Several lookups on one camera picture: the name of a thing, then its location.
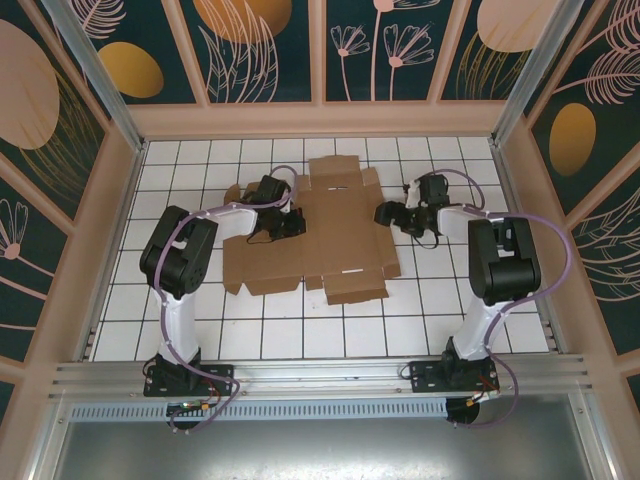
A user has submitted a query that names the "brown cardboard paper box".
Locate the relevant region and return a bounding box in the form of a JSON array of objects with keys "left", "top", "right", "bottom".
[{"left": 222, "top": 155, "right": 402, "bottom": 307}]

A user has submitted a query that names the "grey metal sheet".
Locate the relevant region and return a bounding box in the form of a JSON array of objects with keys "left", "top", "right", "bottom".
[{"left": 29, "top": 418, "right": 614, "bottom": 480}]

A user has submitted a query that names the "thin black cable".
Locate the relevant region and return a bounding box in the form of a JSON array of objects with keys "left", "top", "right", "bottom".
[
  {"left": 246, "top": 228, "right": 282, "bottom": 247},
  {"left": 411, "top": 230, "right": 442, "bottom": 252}
]

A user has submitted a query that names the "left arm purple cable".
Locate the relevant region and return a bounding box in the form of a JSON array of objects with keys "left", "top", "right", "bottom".
[{"left": 151, "top": 164, "right": 302, "bottom": 434}]

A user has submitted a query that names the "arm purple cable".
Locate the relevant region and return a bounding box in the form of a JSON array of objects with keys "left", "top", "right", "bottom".
[
  {"left": 151, "top": 164, "right": 302, "bottom": 434},
  {"left": 426, "top": 169, "right": 574, "bottom": 431}
]

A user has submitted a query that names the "aluminium side rail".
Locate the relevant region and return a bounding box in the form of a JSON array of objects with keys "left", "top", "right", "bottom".
[
  {"left": 492, "top": 142, "right": 559, "bottom": 349},
  {"left": 78, "top": 142, "right": 149, "bottom": 362}
]

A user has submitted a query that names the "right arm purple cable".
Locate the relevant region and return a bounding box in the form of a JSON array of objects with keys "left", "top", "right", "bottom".
[{"left": 426, "top": 169, "right": 574, "bottom": 431}]

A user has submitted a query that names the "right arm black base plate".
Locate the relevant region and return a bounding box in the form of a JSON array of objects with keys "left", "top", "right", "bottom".
[{"left": 406, "top": 358, "right": 502, "bottom": 397}]

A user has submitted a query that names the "aluminium frame post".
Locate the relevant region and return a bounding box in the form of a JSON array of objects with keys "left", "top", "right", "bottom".
[
  {"left": 51, "top": 0, "right": 148, "bottom": 157},
  {"left": 491, "top": 0, "right": 577, "bottom": 149}
]

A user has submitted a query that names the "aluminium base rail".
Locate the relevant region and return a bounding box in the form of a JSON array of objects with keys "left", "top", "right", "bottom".
[{"left": 48, "top": 353, "right": 592, "bottom": 402}]

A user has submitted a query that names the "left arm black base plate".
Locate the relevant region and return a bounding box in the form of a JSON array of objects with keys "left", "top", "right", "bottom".
[{"left": 143, "top": 360, "right": 237, "bottom": 399}]

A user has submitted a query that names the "slotted grey cable duct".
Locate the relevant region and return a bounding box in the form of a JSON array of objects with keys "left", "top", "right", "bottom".
[{"left": 68, "top": 398, "right": 450, "bottom": 422}]

